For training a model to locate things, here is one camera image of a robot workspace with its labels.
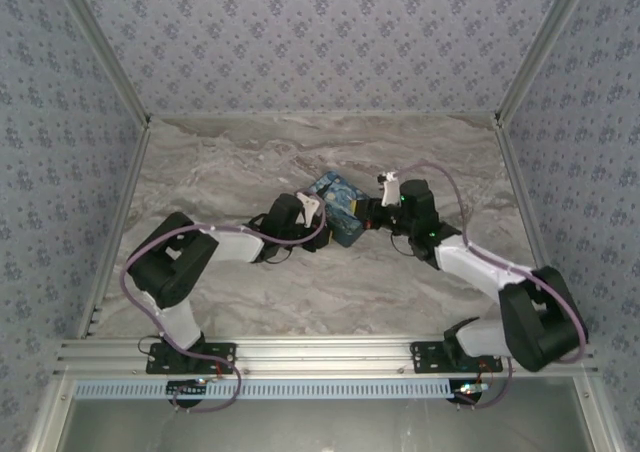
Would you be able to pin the aluminium corner frame post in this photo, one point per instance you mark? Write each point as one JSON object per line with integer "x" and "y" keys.
{"x": 542, "y": 47}
{"x": 102, "y": 47}

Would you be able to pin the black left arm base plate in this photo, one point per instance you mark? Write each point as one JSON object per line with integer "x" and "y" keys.
{"x": 220, "y": 354}

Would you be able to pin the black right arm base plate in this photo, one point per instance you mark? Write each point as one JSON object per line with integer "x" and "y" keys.
{"x": 425, "y": 357}

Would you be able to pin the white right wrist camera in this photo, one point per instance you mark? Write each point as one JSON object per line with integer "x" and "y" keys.
{"x": 389, "y": 192}

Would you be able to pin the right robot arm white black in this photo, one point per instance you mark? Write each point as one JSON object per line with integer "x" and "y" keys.
{"x": 530, "y": 317}

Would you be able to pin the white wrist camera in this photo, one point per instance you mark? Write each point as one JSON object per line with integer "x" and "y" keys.
{"x": 389, "y": 192}
{"x": 308, "y": 207}

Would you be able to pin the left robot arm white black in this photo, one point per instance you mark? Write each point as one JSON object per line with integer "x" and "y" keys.
{"x": 175, "y": 267}

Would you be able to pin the grey metal panel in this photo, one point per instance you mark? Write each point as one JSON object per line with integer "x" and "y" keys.
{"x": 325, "y": 424}

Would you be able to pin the blue box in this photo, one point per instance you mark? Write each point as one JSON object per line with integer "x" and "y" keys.
{"x": 337, "y": 207}

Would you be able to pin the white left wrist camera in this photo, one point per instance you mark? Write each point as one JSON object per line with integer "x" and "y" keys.
{"x": 308, "y": 207}

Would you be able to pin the aluminium side frame rail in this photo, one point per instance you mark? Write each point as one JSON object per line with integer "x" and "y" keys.
{"x": 520, "y": 192}

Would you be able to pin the aluminium front mounting rail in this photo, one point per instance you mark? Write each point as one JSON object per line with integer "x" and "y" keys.
{"x": 325, "y": 354}

